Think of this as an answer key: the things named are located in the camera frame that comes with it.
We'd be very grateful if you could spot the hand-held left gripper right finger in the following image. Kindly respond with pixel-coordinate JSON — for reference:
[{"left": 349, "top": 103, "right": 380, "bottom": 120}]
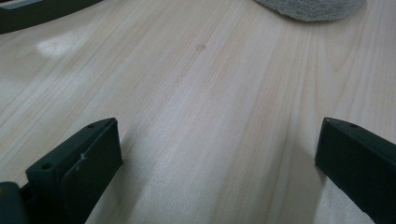
[{"left": 314, "top": 117, "right": 396, "bottom": 224}]

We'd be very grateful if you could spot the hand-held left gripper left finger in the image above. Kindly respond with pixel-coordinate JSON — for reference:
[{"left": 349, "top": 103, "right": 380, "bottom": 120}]
[{"left": 20, "top": 117, "right": 124, "bottom": 224}]

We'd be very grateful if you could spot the dark tray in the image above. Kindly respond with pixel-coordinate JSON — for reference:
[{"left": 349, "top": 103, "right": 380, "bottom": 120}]
[{"left": 0, "top": 0, "right": 104, "bottom": 35}]

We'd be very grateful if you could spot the grey cloth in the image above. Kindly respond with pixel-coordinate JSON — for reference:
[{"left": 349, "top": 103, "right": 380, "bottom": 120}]
[{"left": 254, "top": 0, "right": 366, "bottom": 22}]

